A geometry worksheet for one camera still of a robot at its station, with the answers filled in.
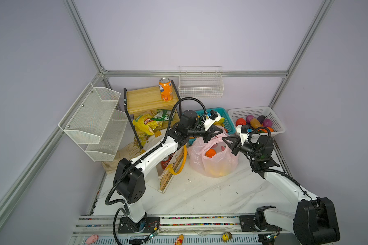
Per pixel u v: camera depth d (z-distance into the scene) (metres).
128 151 1.00
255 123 1.07
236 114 1.15
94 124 0.76
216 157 0.76
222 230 0.73
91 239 0.69
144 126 0.84
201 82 0.95
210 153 0.77
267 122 1.09
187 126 0.61
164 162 0.84
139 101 0.83
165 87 0.75
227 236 0.69
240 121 1.09
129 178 0.45
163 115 0.91
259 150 0.62
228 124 1.07
